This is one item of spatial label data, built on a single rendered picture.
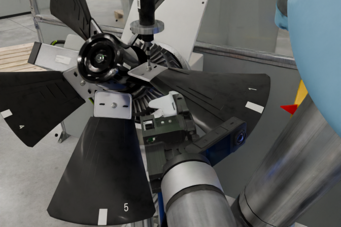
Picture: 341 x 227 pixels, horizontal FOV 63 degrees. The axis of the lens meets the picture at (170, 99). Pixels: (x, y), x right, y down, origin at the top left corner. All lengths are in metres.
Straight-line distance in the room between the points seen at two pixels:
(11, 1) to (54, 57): 5.38
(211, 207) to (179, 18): 0.69
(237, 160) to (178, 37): 0.94
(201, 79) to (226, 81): 0.05
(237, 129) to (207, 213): 0.17
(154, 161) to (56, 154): 1.95
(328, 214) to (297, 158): 1.45
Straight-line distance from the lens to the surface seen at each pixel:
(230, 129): 0.43
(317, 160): 0.31
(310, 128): 0.29
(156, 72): 0.63
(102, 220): 0.65
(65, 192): 0.65
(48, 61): 0.97
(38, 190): 2.10
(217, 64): 1.36
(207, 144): 0.40
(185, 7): 0.93
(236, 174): 1.70
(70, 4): 0.83
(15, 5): 6.35
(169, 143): 0.42
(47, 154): 2.34
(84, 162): 0.64
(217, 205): 0.32
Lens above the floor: 1.46
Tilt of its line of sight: 32 degrees down
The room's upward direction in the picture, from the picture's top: straight up
